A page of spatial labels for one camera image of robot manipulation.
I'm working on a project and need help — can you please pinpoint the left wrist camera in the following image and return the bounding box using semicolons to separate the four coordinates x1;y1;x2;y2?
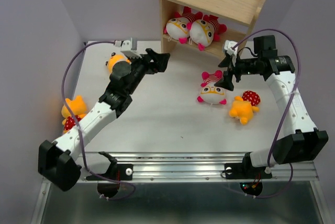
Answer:
114;38;140;59

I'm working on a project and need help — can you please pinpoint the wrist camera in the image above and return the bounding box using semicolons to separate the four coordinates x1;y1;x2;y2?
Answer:
114;38;140;59
222;40;238;56

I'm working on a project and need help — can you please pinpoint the wooden two-tier shelf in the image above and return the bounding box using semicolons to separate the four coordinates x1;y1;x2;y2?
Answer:
160;0;266;59

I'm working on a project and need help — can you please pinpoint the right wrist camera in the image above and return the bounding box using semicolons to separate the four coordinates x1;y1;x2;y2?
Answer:
222;40;238;56

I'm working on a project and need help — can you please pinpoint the orange bear plush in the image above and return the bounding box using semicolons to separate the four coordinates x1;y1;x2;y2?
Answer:
61;95;87;134
105;52;131;74
229;91;261;125

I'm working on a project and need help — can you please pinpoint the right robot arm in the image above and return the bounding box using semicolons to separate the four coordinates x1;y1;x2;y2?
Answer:
215;35;329;177

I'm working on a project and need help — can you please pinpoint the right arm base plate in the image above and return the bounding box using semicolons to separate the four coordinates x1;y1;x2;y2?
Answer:
221;163;272;180

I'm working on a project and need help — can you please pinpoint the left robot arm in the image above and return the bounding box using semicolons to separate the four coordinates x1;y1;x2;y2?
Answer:
38;48;170;192

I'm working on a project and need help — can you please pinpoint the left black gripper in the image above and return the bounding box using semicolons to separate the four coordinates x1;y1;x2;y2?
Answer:
126;49;169;95

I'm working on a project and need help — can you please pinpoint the white pink plush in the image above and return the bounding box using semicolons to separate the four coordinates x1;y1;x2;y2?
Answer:
197;70;227;105
163;6;203;44
189;15;227;51

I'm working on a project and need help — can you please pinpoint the aluminium mounting rail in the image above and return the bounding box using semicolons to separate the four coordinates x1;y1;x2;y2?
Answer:
86;152;319;183

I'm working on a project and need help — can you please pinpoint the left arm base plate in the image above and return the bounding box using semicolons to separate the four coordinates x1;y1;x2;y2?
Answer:
86;163;133;181

